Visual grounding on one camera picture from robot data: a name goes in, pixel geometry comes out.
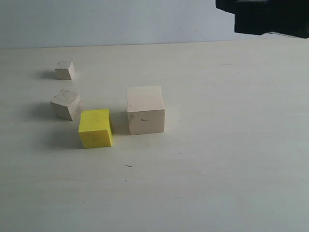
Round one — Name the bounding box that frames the large wooden cube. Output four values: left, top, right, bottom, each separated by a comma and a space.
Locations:
126, 86, 165, 135

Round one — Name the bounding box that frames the yellow cube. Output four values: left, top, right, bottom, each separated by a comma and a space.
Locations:
78, 109, 112, 149

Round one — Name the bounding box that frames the medium wooden cube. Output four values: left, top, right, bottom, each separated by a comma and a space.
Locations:
50, 89, 84, 121

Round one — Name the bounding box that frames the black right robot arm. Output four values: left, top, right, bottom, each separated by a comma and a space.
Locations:
215, 0, 309, 39

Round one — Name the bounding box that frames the small wooden cube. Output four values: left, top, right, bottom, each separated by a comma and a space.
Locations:
55, 61, 75, 80

